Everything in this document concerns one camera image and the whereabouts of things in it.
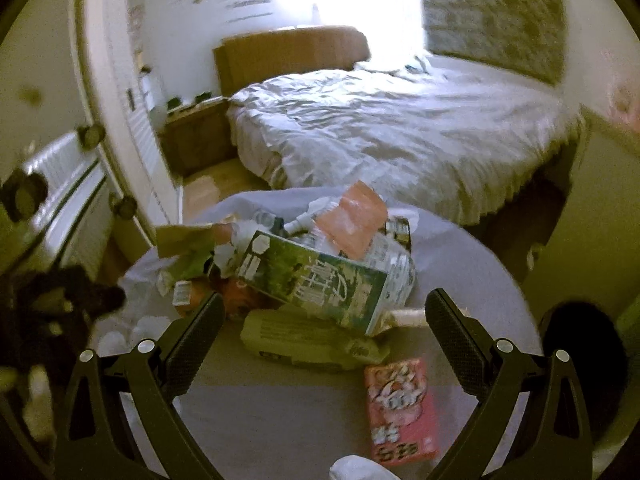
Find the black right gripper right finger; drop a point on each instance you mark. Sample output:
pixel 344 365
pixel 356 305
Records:
pixel 530 420

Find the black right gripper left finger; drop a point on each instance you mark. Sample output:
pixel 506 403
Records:
pixel 94 437

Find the brown cardboard piece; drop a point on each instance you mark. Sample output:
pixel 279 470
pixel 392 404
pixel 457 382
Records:
pixel 177 239

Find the green milk carton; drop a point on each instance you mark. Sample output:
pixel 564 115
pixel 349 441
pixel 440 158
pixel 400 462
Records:
pixel 333 288

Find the white radiator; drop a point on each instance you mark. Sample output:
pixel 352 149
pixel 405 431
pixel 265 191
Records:
pixel 55 210

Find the white crumpled tissues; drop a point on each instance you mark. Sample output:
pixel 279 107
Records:
pixel 145 314

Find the pink snack box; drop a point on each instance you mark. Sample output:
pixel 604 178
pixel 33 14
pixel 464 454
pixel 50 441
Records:
pixel 401 413

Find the white cabinet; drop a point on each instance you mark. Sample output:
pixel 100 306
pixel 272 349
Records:
pixel 593 251

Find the yellow-green packaging bag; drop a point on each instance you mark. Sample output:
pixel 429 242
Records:
pixel 287 338

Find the brown wooden nightstand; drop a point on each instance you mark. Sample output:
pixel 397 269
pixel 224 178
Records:
pixel 197 138

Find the white printed label wrapper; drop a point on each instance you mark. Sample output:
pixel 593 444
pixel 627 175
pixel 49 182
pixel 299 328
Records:
pixel 390 252

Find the orange plastic wrapper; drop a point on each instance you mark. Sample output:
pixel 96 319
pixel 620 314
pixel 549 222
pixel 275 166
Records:
pixel 353 222

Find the brown headboard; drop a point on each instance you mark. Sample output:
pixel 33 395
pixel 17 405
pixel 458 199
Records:
pixel 245 59

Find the bed with white duvet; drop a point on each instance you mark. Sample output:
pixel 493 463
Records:
pixel 459 144

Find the white door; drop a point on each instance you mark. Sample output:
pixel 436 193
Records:
pixel 109 78

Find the patterned grey curtain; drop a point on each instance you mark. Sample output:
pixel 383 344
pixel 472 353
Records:
pixel 523 36

